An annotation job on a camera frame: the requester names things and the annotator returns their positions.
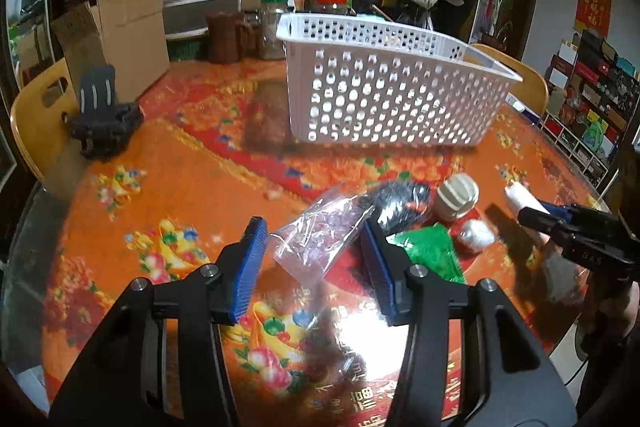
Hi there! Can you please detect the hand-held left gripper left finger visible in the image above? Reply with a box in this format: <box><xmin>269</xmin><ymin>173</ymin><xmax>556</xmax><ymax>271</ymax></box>
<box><xmin>47</xmin><ymin>217</ymin><xmax>268</xmax><ymax>427</ymax></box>

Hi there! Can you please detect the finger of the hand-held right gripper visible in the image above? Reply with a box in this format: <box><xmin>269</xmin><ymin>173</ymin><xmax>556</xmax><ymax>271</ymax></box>
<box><xmin>537</xmin><ymin>201</ymin><xmax>571</xmax><ymax>219</ymax></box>
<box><xmin>517</xmin><ymin>206</ymin><xmax>568</xmax><ymax>238</ymax></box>

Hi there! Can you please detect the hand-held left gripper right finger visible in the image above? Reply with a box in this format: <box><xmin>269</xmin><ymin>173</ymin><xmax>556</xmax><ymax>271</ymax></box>
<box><xmin>361</xmin><ymin>219</ymin><xmax>578</xmax><ymax>427</ymax></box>

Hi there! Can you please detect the clear plastic bag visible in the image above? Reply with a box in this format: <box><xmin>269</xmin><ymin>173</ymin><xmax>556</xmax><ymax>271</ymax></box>
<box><xmin>270</xmin><ymin>194</ymin><xmax>373</xmax><ymax>285</ymax></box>

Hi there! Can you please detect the white perforated plastic basket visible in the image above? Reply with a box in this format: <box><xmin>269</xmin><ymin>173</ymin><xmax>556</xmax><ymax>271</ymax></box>
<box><xmin>276</xmin><ymin>13</ymin><xmax>523</xmax><ymax>148</ymax></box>

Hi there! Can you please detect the person's right forearm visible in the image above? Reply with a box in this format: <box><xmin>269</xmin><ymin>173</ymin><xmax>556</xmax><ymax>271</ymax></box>
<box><xmin>577</xmin><ymin>287</ymin><xmax>640</xmax><ymax>420</ymax></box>

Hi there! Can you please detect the green plastic packet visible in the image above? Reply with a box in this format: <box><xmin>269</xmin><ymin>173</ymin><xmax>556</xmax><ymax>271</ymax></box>
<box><xmin>390</xmin><ymin>224</ymin><xmax>466</xmax><ymax>284</ymax></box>

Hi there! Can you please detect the grey white rolled sock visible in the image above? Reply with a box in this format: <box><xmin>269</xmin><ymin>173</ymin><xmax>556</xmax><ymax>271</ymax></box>
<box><xmin>452</xmin><ymin>219</ymin><xmax>496</xmax><ymax>254</ymax></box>

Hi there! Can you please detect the dark glittery packet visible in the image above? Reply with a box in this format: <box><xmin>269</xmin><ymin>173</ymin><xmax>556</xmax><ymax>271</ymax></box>
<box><xmin>357</xmin><ymin>181</ymin><xmax>433</xmax><ymax>235</ymax></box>

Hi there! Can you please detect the red floral tablecloth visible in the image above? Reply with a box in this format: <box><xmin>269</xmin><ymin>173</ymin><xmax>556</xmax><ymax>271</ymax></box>
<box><xmin>42</xmin><ymin>57</ymin><xmax>611</xmax><ymax>427</ymax></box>

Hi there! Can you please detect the shelf of assorted boxes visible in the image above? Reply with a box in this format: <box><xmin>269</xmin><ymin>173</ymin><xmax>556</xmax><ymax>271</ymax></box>
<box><xmin>542</xmin><ymin>29</ymin><xmax>640</xmax><ymax>188</ymax></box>

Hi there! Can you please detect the wooden chair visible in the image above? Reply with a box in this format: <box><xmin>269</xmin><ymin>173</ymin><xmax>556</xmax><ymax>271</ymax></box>
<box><xmin>470</xmin><ymin>43</ymin><xmax>550</xmax><ymax>118</ymax></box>
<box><xmin>11</xmin><ymin>57</ymin><xmax>83</xmax><ymax>180</ymax></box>

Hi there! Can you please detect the black phone stand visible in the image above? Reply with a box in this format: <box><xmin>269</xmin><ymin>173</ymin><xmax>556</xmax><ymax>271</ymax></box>
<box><xmin>69</xmin><ymin>64</ymin><xmax>145</xmax><ymax>160</ymax></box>

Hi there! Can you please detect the dark framed picture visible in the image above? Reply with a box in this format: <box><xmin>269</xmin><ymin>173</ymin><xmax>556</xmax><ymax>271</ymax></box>
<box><xmin>500</xmin><ymin>0</ymin><xmax>541</xmax><ymax>58</ymax></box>

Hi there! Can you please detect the brown container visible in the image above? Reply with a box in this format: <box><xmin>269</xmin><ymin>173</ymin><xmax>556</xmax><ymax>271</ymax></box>
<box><xmin>207</xmin><ymin>12</ymin><xmax>246</xmax><ymax>62</ymax></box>

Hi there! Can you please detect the green lid glass jar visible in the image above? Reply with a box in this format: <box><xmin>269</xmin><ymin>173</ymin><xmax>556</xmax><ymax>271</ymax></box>
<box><xmin>258</xmin><ymin>0</ymin><xmax>296</xmax><ymax>60</ymax></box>

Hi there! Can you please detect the open cardboard box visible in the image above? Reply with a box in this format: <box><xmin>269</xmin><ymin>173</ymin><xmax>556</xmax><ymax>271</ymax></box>
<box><xmin>52</xmin><ymin>0</ymin><xmax>171</xmax><ymax>102</ymax></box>

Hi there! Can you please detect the red wall poster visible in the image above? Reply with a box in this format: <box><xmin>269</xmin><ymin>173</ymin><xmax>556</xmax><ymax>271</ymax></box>
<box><xmin>574</xmin><ymin>0</ymin><xmax>613</xmax><ymax>38</ymax></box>

